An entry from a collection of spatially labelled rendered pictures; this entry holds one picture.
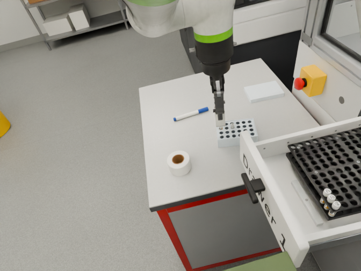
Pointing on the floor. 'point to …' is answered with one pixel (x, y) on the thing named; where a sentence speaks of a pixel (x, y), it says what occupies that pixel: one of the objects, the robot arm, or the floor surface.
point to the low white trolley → (211, 164)
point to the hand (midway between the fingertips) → (219, 115)
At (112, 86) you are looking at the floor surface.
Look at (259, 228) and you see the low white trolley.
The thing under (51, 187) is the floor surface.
